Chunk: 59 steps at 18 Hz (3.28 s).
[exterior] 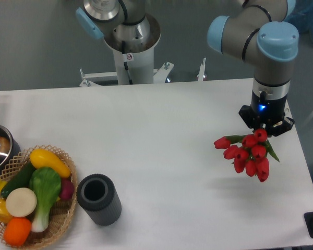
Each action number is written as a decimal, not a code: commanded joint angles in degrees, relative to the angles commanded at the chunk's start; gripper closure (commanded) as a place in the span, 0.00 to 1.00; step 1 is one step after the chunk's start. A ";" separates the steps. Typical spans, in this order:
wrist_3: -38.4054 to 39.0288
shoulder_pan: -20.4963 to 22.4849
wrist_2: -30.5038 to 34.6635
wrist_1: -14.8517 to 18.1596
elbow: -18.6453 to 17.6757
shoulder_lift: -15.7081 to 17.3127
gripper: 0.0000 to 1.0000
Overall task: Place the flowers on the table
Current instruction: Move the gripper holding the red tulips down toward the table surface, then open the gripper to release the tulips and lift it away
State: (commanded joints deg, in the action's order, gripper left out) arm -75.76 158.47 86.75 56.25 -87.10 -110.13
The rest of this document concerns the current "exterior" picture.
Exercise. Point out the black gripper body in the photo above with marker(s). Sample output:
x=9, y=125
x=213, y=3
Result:
x=267, y=111

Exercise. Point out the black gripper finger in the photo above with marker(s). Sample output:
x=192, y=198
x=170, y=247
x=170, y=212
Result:
x=280, y=127
x=248, y=116

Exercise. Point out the red tulip bouquet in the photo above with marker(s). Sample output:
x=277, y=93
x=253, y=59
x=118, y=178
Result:
x=248, y=153

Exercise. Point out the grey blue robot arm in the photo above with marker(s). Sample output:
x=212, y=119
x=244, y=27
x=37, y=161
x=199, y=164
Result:
x=259, y=36

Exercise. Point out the blue plastic bag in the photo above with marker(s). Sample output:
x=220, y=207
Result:
x=302, y=17

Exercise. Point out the dark grey ribbed vase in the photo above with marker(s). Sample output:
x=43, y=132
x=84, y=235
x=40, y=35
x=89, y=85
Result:
x=97, y=196

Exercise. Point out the purple red onion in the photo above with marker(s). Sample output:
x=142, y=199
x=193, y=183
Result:
x=67, y=190

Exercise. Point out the woven wicker basket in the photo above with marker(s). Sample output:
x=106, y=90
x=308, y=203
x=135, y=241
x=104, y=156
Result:
x=61, y=213

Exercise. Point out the yellow squash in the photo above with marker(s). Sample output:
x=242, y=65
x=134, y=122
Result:
x=43, y=158

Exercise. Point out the green bok choy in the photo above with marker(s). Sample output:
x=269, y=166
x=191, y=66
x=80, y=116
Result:
x=46, y=184

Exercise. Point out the dark green cucumber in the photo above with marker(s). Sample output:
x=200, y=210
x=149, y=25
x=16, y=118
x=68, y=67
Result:
x=20, y=180

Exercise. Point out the white round radish slice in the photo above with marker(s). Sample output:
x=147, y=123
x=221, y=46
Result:
x=21, y=202

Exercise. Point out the orange fruit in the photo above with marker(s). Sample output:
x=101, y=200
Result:
x=17, y=231

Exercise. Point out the yellow bell pepper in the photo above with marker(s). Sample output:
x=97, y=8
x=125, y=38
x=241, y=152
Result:
x=5, y=216

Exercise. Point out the white metal base frame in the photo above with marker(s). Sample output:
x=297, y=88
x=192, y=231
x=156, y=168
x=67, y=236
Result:
x=160, y=75

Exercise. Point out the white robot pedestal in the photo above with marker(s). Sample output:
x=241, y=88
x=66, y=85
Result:
x=133, y=50

